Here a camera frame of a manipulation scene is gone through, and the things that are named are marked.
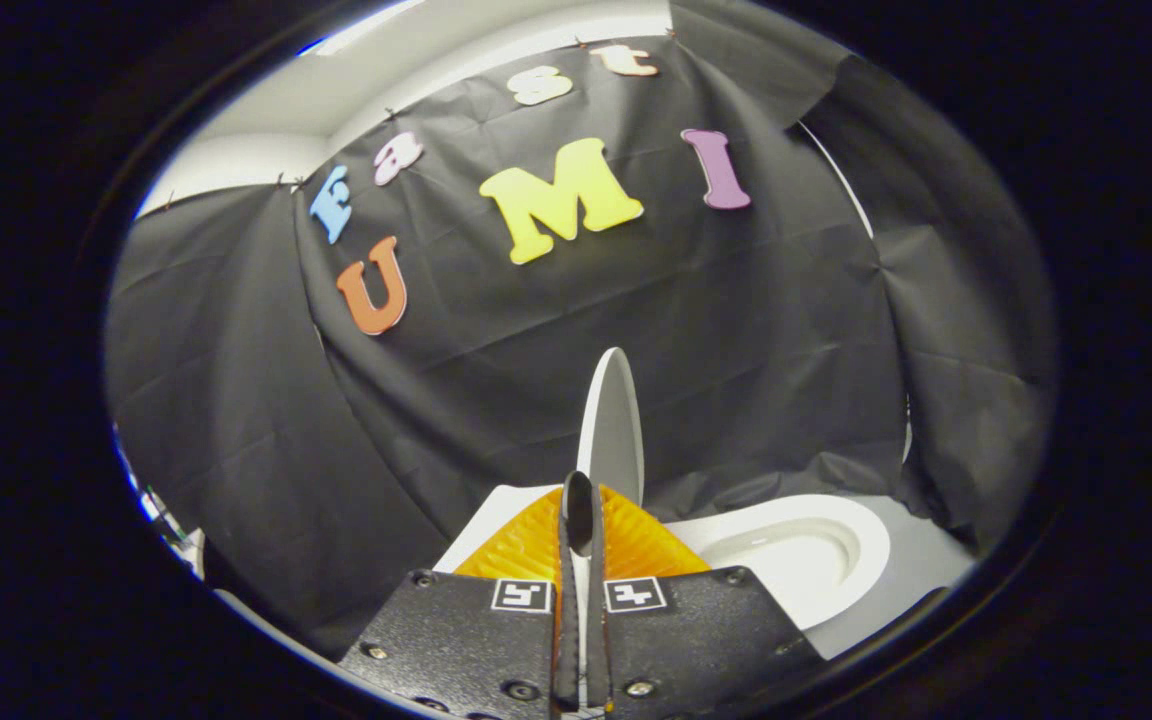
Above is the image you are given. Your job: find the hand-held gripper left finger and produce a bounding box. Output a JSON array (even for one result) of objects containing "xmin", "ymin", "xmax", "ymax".
[{"xmin": 336, "ymin": 470, "xmax": 585, "ymax": 717}]

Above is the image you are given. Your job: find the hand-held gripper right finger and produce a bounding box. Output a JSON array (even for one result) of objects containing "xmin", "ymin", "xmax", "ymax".
[{"xmin": 586, "ymin": 484, "xmax": 827, "ymax": 714}]

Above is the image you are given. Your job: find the white toilet lid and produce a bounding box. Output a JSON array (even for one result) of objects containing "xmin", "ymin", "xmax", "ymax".
[{"xmin": 576, "ymin": 347, "xmax": 645, "ymax": 507}]

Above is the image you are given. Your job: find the white toilet bowl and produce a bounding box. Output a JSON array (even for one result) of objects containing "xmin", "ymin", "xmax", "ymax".
[{"xmin": 661, "ymin": 494, "xmax": 892, "ymax": 631}]

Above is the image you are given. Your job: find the white toilet tank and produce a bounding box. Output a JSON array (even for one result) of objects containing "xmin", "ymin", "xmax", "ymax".
[{"xmin": 433, "ymin": 484, "xmax": 563, "ymax": 574}]

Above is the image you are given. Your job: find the black backdrop cloth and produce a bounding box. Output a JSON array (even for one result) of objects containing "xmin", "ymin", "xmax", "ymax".
[{"xmin": 104, "ymin": 0, "xmax": 1059, "ymax": 661}]

